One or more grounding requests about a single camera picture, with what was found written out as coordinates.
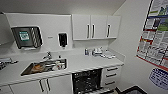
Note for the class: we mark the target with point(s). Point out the counter dish drying rack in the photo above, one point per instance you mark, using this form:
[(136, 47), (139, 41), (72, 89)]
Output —
[(6, 63)]

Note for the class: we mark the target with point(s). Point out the white base cabinet door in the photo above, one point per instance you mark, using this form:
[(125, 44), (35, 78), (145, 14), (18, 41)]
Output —
[(60, 84), (28, 87)]

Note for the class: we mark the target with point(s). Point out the stainless steel sink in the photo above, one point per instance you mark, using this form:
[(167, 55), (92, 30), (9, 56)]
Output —
[(28, 70)]

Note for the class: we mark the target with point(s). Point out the small clear bottle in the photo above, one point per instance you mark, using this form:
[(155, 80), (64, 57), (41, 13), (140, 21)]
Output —
[(90, 52)]

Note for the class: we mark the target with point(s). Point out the chrome sink faucet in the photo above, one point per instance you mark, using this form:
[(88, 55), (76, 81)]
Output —
[(47, 55)]

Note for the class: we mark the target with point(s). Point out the small blue wall notice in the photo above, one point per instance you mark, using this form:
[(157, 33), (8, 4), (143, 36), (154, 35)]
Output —
[(159, 78)]

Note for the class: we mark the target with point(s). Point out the black wall soap dispenser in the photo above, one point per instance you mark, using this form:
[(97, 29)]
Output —
[(62, 39)]

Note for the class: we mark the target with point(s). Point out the blue dish soap bottle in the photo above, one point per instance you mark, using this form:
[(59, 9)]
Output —
[(86, 51)]

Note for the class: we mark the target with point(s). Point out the orange bowl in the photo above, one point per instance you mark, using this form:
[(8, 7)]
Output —
[(36, 67)]

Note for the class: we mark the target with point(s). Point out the stainless steel dishwasher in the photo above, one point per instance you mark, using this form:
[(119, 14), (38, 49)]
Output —
[(88, 83)]

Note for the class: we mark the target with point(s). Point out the white wall cabinet door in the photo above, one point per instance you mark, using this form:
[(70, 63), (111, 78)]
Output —
[(81, 26), (5, 30), (114, 26), (99, 26)]

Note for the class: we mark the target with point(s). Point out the small wall label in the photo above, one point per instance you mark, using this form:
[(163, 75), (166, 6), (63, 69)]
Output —
[(50, 37)]

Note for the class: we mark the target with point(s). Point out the grey paper towel dispenser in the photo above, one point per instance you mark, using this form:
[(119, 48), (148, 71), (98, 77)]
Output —
[(26, 36)]

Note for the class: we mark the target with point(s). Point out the small chrome sink fixture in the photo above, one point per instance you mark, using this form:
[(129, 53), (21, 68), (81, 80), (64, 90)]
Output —
[(60, 57)]

